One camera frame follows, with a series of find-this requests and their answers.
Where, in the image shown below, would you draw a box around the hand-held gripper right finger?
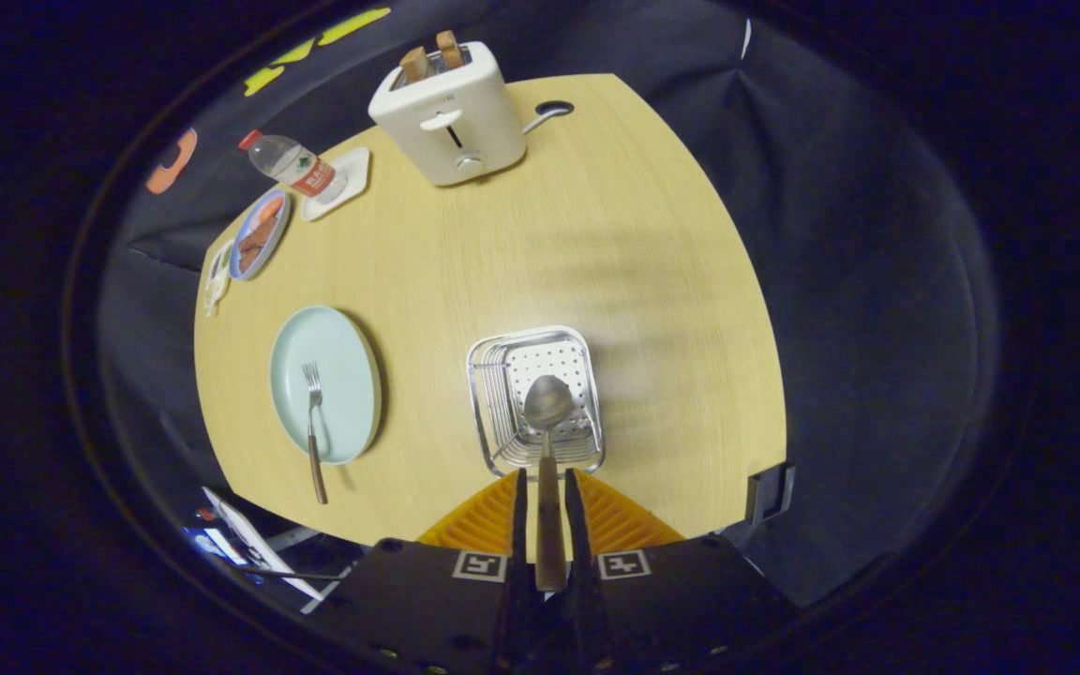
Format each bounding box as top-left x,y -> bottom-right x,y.
564,467 -> 796,675

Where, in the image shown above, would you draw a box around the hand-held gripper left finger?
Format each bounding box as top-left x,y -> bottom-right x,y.
315,467 -> 541,675

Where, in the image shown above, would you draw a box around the metal fork wooden handle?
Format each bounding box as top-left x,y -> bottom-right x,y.
302,362 -> 329,506

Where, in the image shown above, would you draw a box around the metal spoon wooden handle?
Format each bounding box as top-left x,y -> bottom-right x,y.
523,374 -> 576,593

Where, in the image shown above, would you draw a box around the thin black rod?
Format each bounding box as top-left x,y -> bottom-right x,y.
240,564 -> 353,582

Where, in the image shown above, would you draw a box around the black table clamp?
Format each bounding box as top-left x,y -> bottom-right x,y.
744,461 -> 796,526

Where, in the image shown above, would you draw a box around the white paper sheet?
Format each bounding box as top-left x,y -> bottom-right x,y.
201,486 -> 325,601

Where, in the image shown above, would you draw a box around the blue lit device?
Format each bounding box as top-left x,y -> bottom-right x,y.
184,525 -> 250,568

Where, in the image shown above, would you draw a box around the light green plate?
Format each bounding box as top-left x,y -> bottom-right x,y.
269,305 -> 383,467

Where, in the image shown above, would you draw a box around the black backdrop cloth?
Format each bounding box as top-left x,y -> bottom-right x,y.
95,0 -> 1000,610

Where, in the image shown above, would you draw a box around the blue rimmed plate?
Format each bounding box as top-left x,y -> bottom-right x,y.
229,187 -> 292,281

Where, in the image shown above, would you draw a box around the reddish food pieces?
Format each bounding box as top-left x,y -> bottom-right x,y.
238,197 -> 284,273

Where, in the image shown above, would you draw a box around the white square coaster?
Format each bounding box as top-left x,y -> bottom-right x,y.
301,146 -> 372,223

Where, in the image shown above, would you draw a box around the clear water bottle red label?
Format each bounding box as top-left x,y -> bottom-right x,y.
238,129 -> 348,205

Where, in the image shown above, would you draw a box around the white toaster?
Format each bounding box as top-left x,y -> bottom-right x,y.
367,40 -> 528,188

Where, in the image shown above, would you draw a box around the metal wire basket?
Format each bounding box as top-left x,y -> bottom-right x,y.
465,324 -> 607,479

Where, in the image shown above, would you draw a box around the white toaster cable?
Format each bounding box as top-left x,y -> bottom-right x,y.
521,101 -> 575,137

